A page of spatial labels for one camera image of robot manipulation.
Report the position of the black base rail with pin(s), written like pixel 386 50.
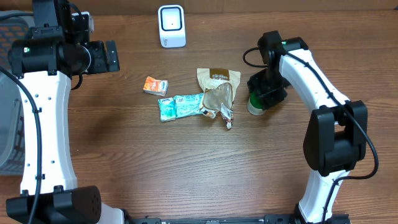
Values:
pixel 217 220

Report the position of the dark grey plastic basket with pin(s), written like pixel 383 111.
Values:
pixel 14 25

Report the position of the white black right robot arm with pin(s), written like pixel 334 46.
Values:
pixel 335 139

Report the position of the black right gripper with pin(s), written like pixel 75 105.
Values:
pixel 270 99

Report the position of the green lid jar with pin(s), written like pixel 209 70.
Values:
pixel 254 105

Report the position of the white barcode scanner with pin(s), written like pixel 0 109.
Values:
pixel 172 26

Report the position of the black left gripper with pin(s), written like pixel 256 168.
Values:
pixel 101 50

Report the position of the teal tissue pack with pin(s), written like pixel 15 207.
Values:
pixel 167 109

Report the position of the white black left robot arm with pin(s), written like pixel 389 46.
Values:
pixel 43 66

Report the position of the teal wipes packet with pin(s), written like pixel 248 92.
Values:
pixel 187 105

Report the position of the orange tissue pack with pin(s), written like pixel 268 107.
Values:
pixel 156 87

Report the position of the beige brown snack bag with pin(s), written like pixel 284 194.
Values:
pixel 219 91

